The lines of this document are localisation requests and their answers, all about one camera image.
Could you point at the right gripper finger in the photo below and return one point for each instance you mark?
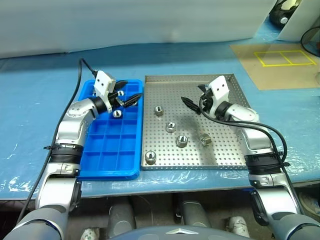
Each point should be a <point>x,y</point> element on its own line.
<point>191,103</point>
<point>202,88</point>

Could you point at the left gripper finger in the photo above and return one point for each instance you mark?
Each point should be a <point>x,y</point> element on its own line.
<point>131,100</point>
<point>121,83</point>

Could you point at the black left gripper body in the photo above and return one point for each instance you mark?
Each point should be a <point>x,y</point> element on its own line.
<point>114,98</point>

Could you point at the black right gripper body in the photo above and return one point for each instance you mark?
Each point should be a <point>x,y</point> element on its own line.
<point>206,103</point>

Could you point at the metal nut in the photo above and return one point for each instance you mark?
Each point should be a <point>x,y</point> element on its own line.
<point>158,110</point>

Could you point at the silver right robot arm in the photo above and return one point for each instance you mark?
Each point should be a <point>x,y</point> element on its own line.
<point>257,142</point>

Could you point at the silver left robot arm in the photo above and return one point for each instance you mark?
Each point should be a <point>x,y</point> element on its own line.
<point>72,125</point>

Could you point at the blue compartment tray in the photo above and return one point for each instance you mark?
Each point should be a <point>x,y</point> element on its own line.
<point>112,155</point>

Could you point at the perforated metal tray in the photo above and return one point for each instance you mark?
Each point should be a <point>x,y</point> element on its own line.
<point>175,100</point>

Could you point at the brown flat mat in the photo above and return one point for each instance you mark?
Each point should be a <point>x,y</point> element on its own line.
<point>275,77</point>

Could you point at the yellow tape grid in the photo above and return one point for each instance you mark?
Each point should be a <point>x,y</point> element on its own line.
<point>287,64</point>

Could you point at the black device with white knob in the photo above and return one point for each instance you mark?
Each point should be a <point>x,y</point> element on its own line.
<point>276,16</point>

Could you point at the grey rounded cylinder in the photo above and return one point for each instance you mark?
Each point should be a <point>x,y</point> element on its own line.
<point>122,220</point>
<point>192,215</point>

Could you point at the white upright board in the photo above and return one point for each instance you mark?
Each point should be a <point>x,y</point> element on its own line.
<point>300,20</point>

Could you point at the white speckled foot cover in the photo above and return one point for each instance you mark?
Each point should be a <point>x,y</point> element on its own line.
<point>90,233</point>
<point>237,225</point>

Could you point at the dark grey curved panel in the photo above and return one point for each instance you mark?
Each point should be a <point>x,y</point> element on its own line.
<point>150,235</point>

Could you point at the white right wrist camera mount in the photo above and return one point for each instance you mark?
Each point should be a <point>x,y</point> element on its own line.
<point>220,87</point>

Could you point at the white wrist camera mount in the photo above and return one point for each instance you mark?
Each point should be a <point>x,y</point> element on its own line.
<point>220,87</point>
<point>102,82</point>

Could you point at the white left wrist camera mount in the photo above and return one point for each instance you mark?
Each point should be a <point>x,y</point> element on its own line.
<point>102,82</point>

